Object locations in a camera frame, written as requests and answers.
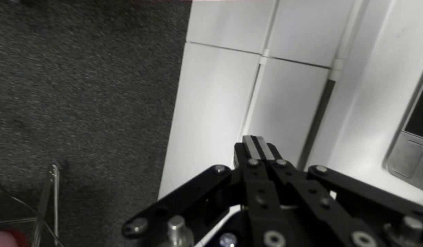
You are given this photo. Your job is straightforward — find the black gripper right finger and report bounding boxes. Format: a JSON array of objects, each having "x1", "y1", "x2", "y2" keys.
[{"x1": 255, "y1": 138, "x2": 423, "y2": 247}]

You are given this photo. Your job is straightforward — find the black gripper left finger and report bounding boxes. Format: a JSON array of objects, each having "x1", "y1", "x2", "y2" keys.
[{"x1": 123, "y1": 137, "x2": 286, "y2": 247}]

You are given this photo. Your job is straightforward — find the silver microwave oven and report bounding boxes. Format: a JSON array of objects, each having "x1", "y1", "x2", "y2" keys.
[{"x1": 385, "y1": 73, "x2": 423, "y2": 191}]

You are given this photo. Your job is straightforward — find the white lower cabinets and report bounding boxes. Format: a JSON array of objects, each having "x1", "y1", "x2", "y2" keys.
[{"x1": 160, "y1": 0, "x2": 369, "y2": 197}]

